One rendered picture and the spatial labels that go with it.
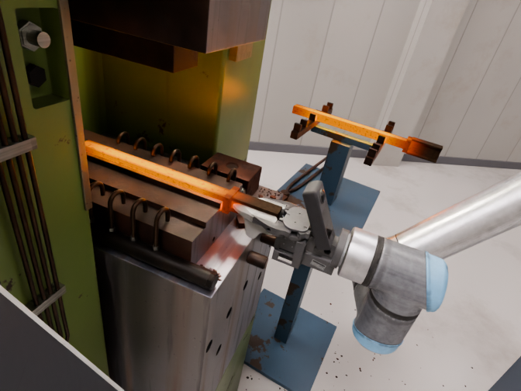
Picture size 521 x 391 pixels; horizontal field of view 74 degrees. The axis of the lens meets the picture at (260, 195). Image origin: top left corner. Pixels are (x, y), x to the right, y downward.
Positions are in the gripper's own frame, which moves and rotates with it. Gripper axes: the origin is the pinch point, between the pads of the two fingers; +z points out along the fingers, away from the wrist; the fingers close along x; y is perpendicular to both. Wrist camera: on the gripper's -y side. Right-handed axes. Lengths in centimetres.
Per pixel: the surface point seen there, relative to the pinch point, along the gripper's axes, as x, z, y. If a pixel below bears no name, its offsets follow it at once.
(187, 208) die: -6.0, 7.9, 1.1
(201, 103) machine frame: 22.6, 21.9, -7.4
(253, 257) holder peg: 0.2, -4.2, 12.0
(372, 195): 65, -26, 23
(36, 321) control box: -41.8, -2.0, -15.3
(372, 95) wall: 280, -10, 38
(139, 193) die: -6.9, 17.3, 1.2
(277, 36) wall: 231, 72, 3
